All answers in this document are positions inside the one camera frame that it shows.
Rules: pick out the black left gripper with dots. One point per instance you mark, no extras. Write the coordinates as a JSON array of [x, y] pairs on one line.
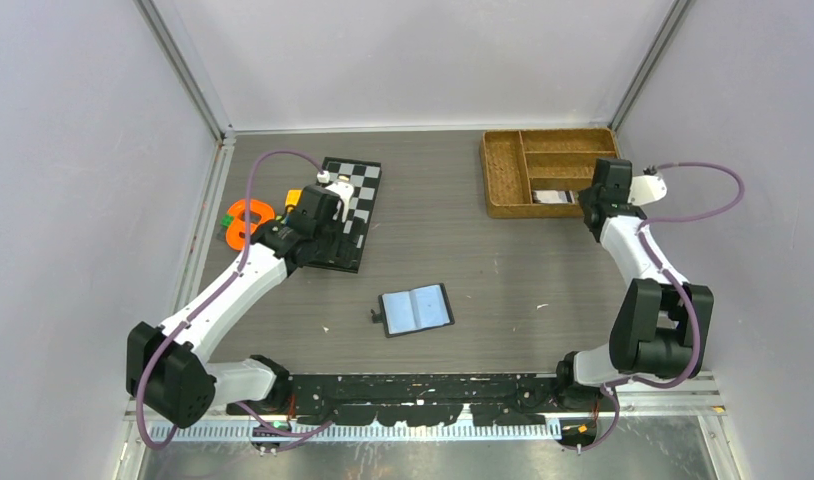
[[336, 225]]

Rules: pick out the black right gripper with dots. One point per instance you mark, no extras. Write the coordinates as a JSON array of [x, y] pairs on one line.
[[585, 196]]

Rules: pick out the black leather card holder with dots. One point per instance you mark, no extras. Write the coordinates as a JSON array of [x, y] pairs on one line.
[[412, 311]]

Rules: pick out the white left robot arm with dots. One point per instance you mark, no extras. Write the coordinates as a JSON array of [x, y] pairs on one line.
[[168, 366]]

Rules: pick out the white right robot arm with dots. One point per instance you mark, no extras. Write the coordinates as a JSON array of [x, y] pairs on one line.
[[660, 330]]

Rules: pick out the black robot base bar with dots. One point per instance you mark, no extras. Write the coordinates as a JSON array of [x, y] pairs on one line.
[[424, 400]]

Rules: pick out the black and silver chessboard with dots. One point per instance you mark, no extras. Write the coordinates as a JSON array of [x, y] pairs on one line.
[[357, 205]]

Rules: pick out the yellow toy brick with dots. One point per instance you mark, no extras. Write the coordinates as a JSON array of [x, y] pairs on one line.
[[292, 198]]

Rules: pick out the orange curved toy track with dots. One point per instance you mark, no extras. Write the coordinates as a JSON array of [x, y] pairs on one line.
[[259, 213]]

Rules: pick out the green toy brick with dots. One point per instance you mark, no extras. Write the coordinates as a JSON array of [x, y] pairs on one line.
[[227, 221]]

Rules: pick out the woven wicker tray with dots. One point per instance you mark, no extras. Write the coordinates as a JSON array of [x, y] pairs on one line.
[[516, 162]]

